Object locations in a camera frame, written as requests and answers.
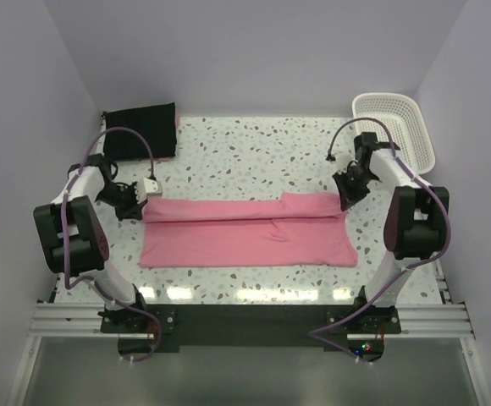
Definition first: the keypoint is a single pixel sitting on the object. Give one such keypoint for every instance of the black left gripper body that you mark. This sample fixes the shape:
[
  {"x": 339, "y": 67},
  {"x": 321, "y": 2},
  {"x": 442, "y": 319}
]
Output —
[{"x": 123, "y": 200}]

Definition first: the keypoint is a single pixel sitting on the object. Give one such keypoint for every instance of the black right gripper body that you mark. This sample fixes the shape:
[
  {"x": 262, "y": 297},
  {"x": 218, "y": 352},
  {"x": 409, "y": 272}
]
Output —
[{"x": 354, "y": 183}]

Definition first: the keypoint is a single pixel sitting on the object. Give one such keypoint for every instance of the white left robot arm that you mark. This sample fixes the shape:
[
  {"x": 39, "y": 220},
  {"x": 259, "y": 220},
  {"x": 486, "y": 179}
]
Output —
[{"x": 72, "y": 238}]

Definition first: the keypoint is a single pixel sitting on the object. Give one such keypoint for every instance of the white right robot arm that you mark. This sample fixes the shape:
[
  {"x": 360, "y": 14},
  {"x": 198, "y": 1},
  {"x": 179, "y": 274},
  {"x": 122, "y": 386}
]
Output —
[{"x": 416, "y": 229}]

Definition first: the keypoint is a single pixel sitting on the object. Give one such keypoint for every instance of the white plastic basket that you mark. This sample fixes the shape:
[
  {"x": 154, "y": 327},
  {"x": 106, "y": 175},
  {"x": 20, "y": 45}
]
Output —
[{"x": 403, "y": 117}]

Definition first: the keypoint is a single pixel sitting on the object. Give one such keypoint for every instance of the folded black t shirt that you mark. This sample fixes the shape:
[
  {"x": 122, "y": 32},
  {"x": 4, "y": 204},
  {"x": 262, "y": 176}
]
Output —
[{"x": 122, "y": 145}]

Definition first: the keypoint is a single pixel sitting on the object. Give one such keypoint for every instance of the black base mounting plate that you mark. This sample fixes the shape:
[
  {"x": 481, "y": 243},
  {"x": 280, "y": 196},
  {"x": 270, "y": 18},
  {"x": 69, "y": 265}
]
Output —
[{"x": 168, "y": 328}]

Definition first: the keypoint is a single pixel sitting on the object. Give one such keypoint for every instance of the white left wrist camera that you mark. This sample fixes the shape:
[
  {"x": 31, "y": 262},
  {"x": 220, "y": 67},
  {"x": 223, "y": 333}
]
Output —
[{"x": 147, "y": 188}]

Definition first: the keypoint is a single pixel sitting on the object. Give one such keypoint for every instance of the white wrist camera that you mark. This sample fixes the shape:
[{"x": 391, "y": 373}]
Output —
[
  {"x": 147, "y": 188},
  {"x": 340, "y": 161}
]

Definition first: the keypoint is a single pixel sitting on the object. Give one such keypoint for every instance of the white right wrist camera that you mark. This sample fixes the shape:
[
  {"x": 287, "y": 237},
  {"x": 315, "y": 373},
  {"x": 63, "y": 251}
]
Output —
[{"x": 340, "y": 161}]

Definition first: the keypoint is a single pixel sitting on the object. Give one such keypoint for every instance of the aluminium frame rail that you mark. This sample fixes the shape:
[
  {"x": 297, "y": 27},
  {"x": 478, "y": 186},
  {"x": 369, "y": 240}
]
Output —
[{"x": 359, "y": 314}]

